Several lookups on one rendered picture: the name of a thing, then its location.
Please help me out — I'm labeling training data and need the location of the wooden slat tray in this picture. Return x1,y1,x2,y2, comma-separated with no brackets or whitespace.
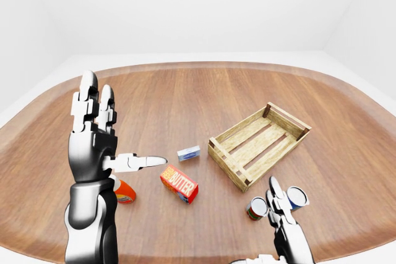
207,101,312,194

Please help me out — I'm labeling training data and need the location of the red green labelled tin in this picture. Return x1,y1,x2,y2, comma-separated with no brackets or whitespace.
246,196,270,221

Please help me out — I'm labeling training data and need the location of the orange bottle with white cap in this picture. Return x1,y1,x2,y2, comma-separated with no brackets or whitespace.
110,174,137,205

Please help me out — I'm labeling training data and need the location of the blue labelled tin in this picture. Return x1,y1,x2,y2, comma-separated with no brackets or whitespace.
286,185,311,212

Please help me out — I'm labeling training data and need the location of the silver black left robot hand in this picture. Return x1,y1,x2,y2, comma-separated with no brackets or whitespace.
67,70,168,184

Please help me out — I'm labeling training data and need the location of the red butter box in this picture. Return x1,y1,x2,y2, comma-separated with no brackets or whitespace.
160,164,199,205

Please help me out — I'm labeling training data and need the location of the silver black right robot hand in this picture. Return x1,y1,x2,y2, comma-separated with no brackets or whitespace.
265,176,298,228

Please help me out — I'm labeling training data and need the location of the small blue white box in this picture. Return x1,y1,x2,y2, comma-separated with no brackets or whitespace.
176,145,201,163

